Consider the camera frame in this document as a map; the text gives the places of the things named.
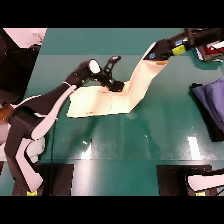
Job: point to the white shirt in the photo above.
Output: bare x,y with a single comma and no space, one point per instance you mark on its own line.
100,103

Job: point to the black garment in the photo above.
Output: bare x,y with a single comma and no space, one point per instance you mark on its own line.
207,128

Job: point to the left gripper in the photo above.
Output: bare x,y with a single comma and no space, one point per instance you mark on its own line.
113,84

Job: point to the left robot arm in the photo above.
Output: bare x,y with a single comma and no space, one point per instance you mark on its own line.
40,106

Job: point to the blue garment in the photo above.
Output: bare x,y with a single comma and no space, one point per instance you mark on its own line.
213,100

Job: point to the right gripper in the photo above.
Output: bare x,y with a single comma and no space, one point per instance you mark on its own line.
160,50

